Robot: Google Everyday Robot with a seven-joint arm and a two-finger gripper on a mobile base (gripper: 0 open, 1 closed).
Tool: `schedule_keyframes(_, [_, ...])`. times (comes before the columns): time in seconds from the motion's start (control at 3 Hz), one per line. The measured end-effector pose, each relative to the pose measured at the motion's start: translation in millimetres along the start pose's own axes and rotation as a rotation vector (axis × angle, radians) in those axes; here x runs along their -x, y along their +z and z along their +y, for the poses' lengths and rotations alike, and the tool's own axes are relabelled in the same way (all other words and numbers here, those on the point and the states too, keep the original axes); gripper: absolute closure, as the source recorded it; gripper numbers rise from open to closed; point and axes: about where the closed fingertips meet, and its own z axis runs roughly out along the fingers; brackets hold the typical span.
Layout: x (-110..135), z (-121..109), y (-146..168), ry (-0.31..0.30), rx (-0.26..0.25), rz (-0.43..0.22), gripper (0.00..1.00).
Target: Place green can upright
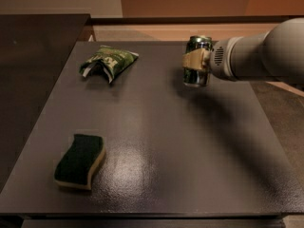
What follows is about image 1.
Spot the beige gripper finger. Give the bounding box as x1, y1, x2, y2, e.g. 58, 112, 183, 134
182, 48, 211, 71

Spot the green metal can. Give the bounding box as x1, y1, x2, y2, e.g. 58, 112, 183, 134
182, 35, 213, 87

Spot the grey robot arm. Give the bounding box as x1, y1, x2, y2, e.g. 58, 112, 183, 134
182, 18, 304, 90

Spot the green snack bag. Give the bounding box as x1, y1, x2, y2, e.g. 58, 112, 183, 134
79, 46, 139, 84

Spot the green and yellow sponge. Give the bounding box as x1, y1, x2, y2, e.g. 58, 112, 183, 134
54, 134, 105, 190

